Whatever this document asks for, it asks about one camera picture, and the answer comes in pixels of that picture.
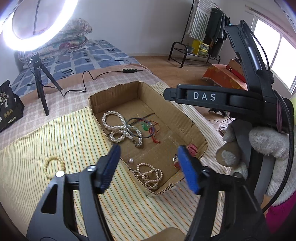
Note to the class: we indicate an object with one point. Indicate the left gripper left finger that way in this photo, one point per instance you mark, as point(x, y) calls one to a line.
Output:
point(54, 217)

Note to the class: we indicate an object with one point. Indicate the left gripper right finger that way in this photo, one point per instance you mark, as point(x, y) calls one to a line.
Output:
point(242, 218)

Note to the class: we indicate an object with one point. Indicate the dark green bangle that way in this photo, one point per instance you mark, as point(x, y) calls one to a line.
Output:
point(140, 128)

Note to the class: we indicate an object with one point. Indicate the pink sleeve forearm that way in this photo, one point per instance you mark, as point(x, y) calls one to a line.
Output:
point(276, 215)

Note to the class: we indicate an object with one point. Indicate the right gloved hand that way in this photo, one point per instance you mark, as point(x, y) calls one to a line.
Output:
point(263, 157)

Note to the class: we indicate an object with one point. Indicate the orange box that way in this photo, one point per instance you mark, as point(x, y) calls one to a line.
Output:
point(223, 77)

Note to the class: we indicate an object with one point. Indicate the black clothes rack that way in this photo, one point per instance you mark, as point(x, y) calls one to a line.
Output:
point(181, 52)

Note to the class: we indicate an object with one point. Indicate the red small item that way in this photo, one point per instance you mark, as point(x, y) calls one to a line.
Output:
point(182, 160)

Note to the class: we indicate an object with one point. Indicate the dark hanging clothes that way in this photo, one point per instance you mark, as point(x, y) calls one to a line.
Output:
point(215, 34)

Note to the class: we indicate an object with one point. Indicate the yellow striped cloth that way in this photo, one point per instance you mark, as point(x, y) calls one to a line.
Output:
point(71, 143)

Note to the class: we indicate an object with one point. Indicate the striped hanging cloth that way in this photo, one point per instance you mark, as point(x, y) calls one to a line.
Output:
point(199, 18)

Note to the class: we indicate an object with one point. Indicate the cardboard box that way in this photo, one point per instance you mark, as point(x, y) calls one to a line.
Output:
point(163, 126)

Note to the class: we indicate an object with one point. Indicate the black snack bag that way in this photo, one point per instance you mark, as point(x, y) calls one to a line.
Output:
point(11, 106)

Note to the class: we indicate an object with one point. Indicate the plaid bed sheet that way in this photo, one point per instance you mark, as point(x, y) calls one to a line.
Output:
point(79, 88)

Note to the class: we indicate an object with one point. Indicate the black tripod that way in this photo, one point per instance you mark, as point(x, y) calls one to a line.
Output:
point(38, 67)

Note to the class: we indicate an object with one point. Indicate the blue patterned bedding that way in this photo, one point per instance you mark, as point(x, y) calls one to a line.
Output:
point(94, 55)

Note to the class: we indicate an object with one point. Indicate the folded floral quilt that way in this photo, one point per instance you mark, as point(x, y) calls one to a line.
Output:
point(72, 37)

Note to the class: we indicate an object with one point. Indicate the ring light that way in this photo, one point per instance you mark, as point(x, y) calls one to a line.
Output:
point(28, 25)

